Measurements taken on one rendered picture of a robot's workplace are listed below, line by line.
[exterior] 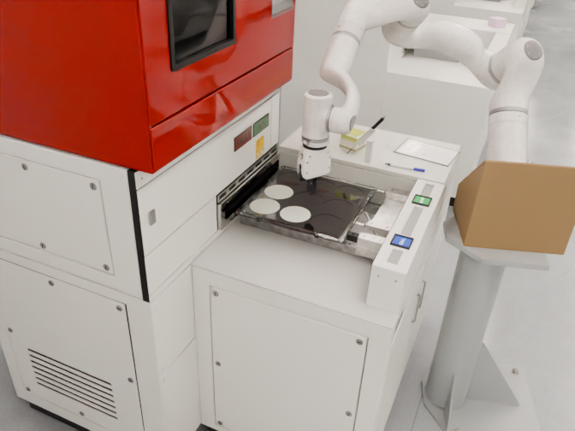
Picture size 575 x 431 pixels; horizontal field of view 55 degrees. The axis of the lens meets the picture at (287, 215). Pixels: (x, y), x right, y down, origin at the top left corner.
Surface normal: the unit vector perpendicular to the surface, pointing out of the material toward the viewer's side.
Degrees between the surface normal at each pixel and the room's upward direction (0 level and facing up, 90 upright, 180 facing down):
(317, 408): 90
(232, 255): 0
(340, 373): 90
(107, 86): 90
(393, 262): 0
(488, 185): 90
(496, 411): 0
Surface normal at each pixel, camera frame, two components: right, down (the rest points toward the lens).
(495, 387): -0.14, 0.52
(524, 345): 0.04, -0.85
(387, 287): -0.40, 0.47
